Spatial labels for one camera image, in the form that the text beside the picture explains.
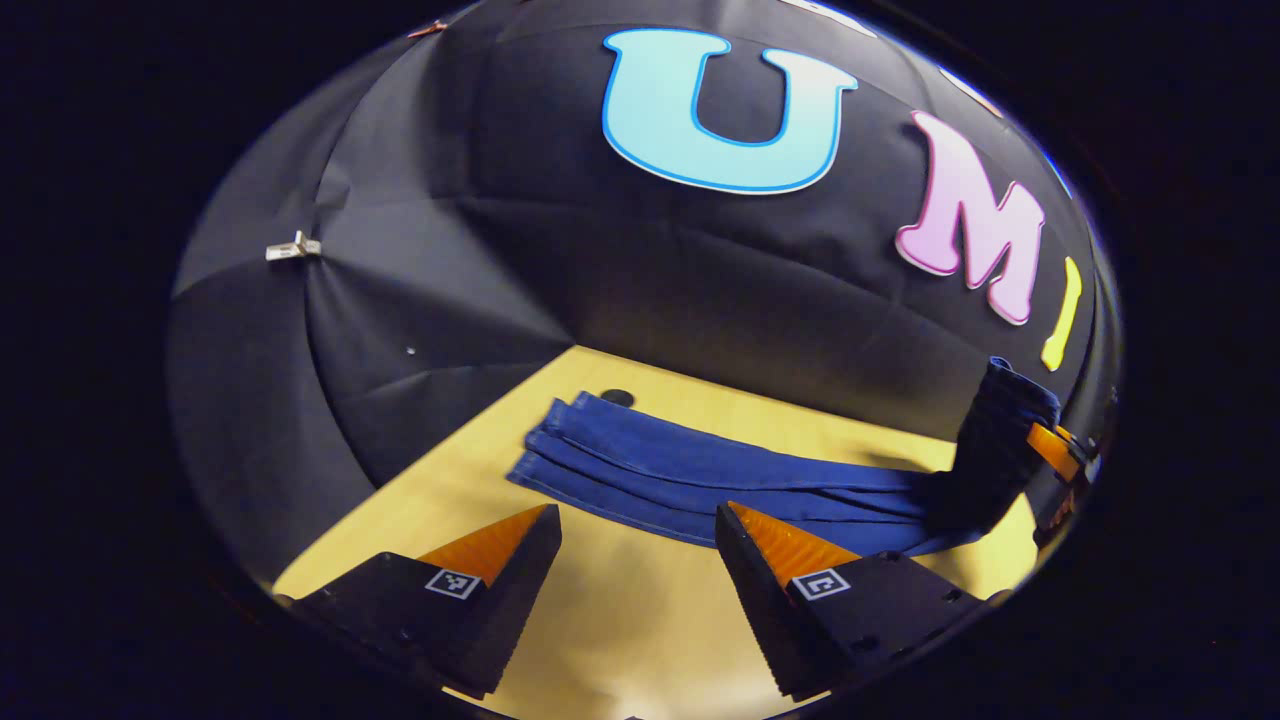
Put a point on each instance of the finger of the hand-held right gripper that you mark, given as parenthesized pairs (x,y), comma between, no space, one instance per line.
(1055,452)
(1060,508)

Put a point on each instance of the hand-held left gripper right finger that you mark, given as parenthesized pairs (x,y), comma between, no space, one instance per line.
(765,610)

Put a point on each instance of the black round table grommet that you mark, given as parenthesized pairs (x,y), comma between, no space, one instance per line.
(617,397)

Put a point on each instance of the pink backdrop clip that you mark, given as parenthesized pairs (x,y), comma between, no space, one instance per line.
(428,29)

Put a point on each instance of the black backdrop cloth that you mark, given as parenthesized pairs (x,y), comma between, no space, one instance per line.
(480,280)

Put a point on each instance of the silver metal backdrop clip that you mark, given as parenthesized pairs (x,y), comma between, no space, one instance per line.
(295,247)

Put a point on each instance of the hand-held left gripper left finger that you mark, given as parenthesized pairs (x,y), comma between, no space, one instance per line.
(505,610)

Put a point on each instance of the blue denim jeans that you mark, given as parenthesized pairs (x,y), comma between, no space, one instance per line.
(700,470)

